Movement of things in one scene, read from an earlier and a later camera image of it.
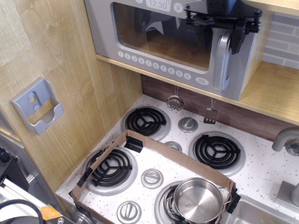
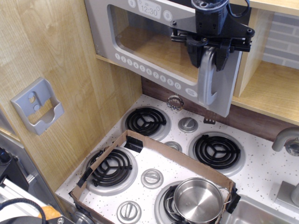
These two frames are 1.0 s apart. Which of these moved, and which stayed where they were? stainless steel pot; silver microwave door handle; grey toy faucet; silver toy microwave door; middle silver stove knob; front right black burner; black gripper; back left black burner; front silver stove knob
Moved: black gripper; silver microwave door handle; silver toy microwave door
Stayed: middle silver stove knob; front right black burner; back left black burner; grey toy faucet; stainless steel pot; front silver stove knob
